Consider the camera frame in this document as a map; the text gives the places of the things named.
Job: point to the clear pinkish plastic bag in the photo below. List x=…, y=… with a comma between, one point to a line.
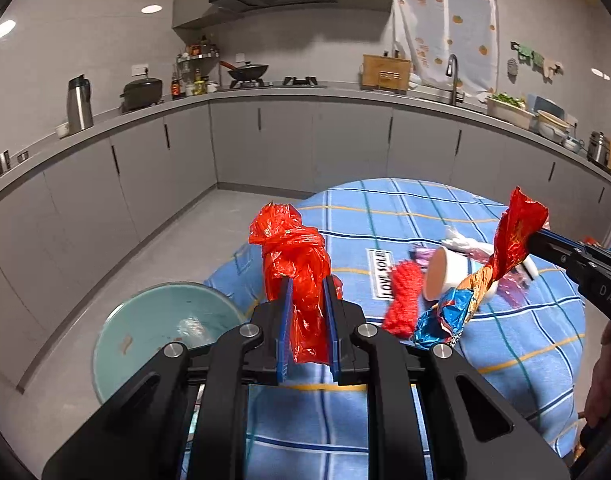
x=513, y=287

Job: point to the black cooking pot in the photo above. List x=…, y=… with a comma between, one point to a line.
x=141, y=94

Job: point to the person's right hand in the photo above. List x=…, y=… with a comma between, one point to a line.
x=605, y=375

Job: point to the black wok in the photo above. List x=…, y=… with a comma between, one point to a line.
x=248, y=71

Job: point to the white basin with vegetables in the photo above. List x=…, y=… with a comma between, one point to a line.
x=508, y=112

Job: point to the red mesh net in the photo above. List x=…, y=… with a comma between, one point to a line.
x=403, y=300

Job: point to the white hanging cloth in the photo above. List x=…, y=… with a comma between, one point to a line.
x=553, y=70

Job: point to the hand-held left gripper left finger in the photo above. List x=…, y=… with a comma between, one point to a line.
x=284, y=330

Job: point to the blue plaid tablecloth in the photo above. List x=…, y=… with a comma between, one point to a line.
x=510, y=360

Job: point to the yellow condiment jar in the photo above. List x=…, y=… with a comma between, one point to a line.
x=199, y=87

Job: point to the white paper cup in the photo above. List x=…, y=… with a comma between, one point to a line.
x=450, y=270

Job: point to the stainless steel pot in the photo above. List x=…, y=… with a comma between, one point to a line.
x=598, y=150

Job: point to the teal round basin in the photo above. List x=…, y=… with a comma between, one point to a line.
x=135, y=320

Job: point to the metal cup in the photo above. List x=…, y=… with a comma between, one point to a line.
x=23, y=156
x=2, y=162

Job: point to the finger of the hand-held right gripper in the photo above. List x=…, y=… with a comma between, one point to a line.
x=555, y=255
x=560, y=239

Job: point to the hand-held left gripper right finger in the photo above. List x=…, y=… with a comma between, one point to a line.
x=330, y=332

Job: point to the white curtain with orange print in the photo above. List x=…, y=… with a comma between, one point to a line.
x=445, y=35

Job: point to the light blue board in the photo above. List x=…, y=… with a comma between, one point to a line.
x=548, y=102

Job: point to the gas stove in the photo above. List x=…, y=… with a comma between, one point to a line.
x=300, y=81

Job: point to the red and blue foil wrapper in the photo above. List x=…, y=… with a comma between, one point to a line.
x=515, y=230

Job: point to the stacked bowls basin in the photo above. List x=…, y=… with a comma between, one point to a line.
x=553, y=127

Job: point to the white plastic bag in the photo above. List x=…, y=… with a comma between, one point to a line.
x=193, y=330

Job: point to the wooden knife block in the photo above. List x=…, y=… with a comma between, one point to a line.
x=385, y=72

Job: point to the black kitchen faucet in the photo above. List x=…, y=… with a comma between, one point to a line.
x=453, y=80

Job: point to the grey lower kitchen cabinets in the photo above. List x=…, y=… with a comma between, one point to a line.
x=335, y=135

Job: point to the steel thermos flask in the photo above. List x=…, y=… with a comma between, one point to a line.
x=79, y=105

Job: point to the red plastic bag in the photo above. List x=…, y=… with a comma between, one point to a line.
x=295, y=260

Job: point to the dark sauce bottle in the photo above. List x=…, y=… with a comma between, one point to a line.
x=175, y=87

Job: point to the green striped hanging cloth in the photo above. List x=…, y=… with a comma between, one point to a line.
x=530, y=55

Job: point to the kitchen sink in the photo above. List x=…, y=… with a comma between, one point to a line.
x=435, y=96

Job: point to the metal spice rack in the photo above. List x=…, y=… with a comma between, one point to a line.
x=200, y=52

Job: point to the grey hanging scrubber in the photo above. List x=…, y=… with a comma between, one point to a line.
x=512, y=67

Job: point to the purple plastic bag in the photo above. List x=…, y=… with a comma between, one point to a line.
x=423, y=255

